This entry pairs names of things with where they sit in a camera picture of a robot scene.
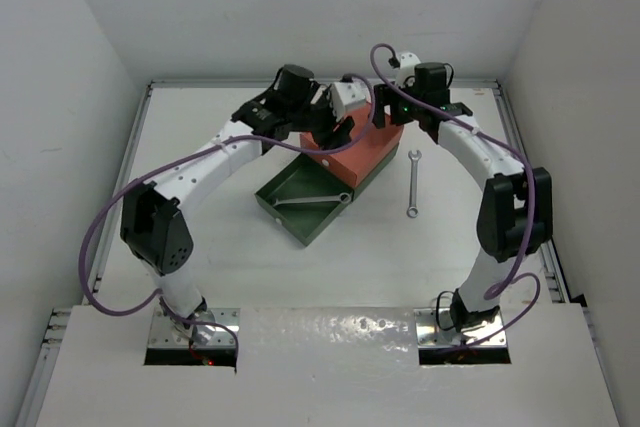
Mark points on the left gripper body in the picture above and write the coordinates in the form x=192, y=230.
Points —
x=307, y=116

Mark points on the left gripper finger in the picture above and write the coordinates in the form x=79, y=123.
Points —
x=326, y=139
x=342, y=133

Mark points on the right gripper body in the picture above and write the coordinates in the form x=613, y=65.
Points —
x=413, y=91

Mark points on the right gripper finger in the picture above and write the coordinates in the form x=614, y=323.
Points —
x=399, y=112
x=379, y=104

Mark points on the silver wrench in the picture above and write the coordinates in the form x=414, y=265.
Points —
x=414, y=156
x=341, y=198

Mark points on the green drawer box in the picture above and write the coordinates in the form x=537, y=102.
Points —
x=301, y=178

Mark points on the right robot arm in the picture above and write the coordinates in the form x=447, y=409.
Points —
x=516, y=213

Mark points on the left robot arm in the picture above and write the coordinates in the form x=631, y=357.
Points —
x=155, y=213

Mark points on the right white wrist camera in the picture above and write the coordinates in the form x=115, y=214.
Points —
x=403, y=64

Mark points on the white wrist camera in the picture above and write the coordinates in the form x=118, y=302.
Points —
x=345, y=98
x=403, y=64

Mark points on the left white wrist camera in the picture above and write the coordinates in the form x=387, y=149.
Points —
x=345, y=98

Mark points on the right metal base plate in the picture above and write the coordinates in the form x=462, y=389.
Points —
x=433, y=335

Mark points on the metal base plate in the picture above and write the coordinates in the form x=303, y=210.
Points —
x=165, y=333
x=433, y=335

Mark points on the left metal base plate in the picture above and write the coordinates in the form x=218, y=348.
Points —
x=165, y=333

